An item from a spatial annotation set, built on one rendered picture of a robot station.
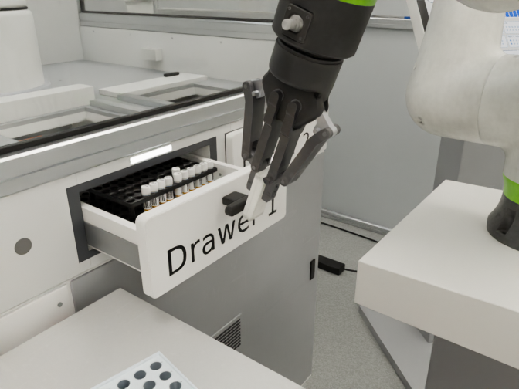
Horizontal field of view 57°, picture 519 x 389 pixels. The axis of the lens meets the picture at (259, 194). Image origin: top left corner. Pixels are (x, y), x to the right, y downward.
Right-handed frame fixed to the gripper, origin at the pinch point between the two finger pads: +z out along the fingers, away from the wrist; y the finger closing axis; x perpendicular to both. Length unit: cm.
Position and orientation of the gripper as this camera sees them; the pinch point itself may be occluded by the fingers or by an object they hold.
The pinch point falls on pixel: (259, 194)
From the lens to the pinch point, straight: 61.5
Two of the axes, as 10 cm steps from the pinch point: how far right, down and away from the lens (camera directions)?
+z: -2.7, 7.8, 5.7
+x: 6.0, -3.2, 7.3
